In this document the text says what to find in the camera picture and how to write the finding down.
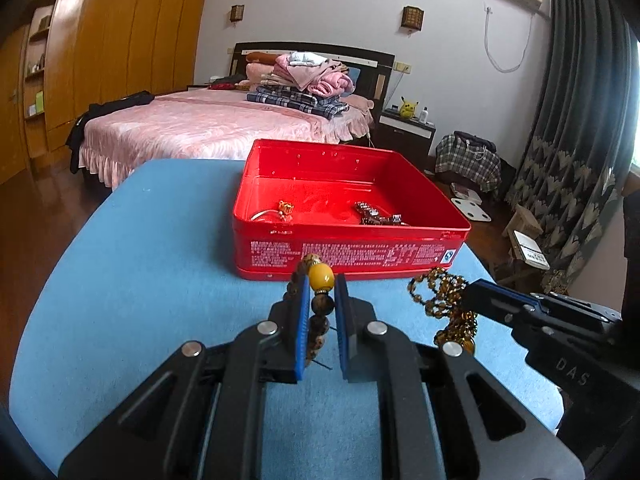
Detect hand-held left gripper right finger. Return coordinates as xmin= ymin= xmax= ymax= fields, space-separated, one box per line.
xmin=334 ymin=274 xmax=586 ymax=480

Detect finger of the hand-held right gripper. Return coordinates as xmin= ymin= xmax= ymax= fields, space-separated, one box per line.
xmin=462 ymin=279 xmax=622 ymax=335

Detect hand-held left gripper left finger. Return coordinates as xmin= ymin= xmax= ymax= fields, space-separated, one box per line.
xmin=57 ymin=274 xmax=309 ymax=480

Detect amber bead necklace with pendant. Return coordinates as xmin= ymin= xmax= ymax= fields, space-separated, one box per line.
xmin=407 ymin=269 xmax=481 ymax=357

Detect wooden bead bracelet yellow bead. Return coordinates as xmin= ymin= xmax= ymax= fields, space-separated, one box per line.
xmin=285 ymin=253 xmax=335 ymax=367

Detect red tin box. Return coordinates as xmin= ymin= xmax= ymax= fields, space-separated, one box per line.
xmin=232 ymin=138 xmax=472 ymax=281

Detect dark metal chain bracelet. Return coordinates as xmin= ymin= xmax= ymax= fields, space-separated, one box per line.
xmin=354 ymin=201 xmax=411 ymax=227

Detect thin silver bangle gold charm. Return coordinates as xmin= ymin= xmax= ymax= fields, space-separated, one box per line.
xmin=250 ymin=201 xmax=296 ymax=222

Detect white flat box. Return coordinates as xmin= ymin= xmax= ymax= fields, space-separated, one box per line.
xmin=514 ymin=231 xmax=551 ymax=271

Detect wooden stool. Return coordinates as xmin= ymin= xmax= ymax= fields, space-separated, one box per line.
xmin=500 ymin=210 xmax=551 ymax=286

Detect white bathroom scale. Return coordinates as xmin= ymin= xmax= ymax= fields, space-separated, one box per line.
xmin=450 ymin=196 xmax=493 ymax=223

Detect plaid bag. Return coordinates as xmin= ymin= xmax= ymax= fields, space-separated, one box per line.
xmin=435 ymin=131 xmax=502 ymax=193

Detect grey patterned curtain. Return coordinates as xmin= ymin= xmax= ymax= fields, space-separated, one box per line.
xmin=505 ymin=0 xmax=640 ymax=296

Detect dark nightstand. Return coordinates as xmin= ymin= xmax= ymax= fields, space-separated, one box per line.
xmin=376 ymin=110 xmax=437 ymax=168

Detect bed with pink bedspread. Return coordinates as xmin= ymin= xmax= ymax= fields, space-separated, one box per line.
xmin=80 ymin=87 xmax=376 ymax=191

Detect plaid folded clothes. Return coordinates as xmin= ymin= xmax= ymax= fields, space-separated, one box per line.
xmin=246 ymin=85 xmax=348 ymax=120

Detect pile of pink folded clothes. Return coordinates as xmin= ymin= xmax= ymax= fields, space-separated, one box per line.
xmin=272 ymin=52 xmax=356 ymax=98

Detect dark red cloth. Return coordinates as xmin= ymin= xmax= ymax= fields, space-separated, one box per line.
xmin=207 ymin=76 xmax=248 ymax=91

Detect pink folded blanket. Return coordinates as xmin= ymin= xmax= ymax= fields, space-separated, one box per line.
xmin=245 ymin=51 xmax=281 ymax=88

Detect white garment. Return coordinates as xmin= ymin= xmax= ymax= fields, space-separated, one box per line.
xmin=289 ymin=51 xmax=328 ymax=67

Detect black clothing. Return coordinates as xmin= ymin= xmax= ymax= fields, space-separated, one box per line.
xmin=69 ymin=91 xmax=156 ymax=173

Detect wooden wardrobe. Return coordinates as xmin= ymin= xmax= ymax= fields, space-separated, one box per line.
xmin=0 ymin=0 xmax=213 ymax=186

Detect white wall cable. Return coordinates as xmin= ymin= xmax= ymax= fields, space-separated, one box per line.
xmin=484 ymin=4 xmax=535 ymax=73

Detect large wall lamp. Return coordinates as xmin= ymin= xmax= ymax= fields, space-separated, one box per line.
xmin=402 ymin=6 xmax=425 ymax=33

